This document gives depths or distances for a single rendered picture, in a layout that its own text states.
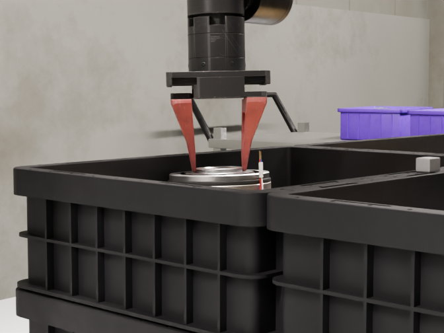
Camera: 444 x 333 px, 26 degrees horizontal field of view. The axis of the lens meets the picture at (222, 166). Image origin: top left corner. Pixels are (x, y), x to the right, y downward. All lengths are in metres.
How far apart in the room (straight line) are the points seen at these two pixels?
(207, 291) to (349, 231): 0.15
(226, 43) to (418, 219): 0.41
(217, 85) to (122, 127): 2.09
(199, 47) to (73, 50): 1.94
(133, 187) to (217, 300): 0.12
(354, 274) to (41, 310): 0.33
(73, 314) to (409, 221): 0.35
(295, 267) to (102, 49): 2.33
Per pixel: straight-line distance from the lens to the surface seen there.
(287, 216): 0.64
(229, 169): 0.95
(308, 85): 3.84
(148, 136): 3.11
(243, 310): 0.70
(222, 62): 0.94
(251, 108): 0.94
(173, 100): 0.93
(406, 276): 0.61
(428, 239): 0.58
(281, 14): 1.03
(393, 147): 1.32
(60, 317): 0.84
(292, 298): 0.67
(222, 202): 0.68
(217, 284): 0.70
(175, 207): 0.72
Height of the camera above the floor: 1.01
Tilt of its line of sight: 5 degrees down
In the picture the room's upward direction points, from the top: straight up
